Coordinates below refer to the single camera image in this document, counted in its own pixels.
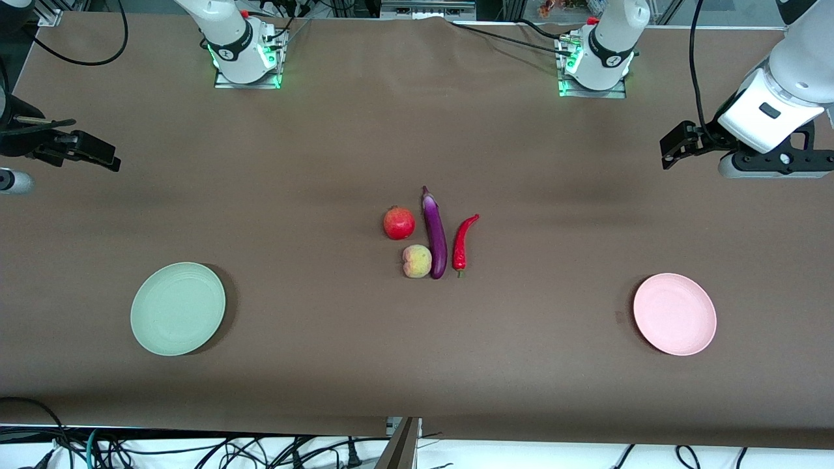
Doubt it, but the red chili pepper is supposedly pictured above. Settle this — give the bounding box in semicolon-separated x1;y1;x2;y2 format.
452;214;480;279

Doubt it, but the long purple eggplant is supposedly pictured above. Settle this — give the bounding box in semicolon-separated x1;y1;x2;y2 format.
421;186;448;280

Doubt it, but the yellow pink peach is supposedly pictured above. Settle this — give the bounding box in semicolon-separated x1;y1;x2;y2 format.
402;244;433;279

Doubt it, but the red pomegranate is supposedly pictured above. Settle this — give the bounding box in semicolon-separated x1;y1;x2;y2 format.
383;205;416;240

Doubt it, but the pink plate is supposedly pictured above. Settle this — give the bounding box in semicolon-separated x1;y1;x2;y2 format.
633;273;717;356

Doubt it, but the light green plate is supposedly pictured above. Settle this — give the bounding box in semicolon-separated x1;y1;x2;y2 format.
130;262;227;357

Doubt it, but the orange colourful toy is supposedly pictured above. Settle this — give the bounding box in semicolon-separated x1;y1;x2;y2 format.
538;0;599;19

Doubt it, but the grey metal box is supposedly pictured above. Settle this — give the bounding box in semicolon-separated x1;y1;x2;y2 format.
380;0;476;20

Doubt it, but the brown table cover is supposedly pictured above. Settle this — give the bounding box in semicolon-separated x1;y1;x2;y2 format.
0;12;834;450

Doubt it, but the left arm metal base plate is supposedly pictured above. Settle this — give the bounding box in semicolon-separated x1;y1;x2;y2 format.
557;36;627;100

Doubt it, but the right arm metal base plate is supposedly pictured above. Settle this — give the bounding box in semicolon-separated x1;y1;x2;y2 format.
214;26;282;90

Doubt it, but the black cable on table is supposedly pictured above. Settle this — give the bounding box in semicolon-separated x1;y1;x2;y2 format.
453;21;574;58
518;18;571;41

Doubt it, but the black arm base cable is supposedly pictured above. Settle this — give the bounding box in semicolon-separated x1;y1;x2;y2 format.
261;0;315;41

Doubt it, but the black power cable with plug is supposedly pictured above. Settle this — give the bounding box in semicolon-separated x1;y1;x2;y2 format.
261;436;392;469

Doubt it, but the metal frame post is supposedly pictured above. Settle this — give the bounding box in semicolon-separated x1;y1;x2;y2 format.
375;417;423;469

